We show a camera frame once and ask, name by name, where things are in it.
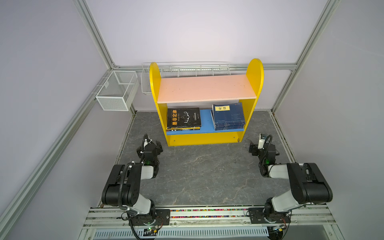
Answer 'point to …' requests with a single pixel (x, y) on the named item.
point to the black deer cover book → (184, 117)
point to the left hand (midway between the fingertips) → (150, 144)
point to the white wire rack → (172, 69)
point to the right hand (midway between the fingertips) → (260, 143)
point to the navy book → (228, 116)
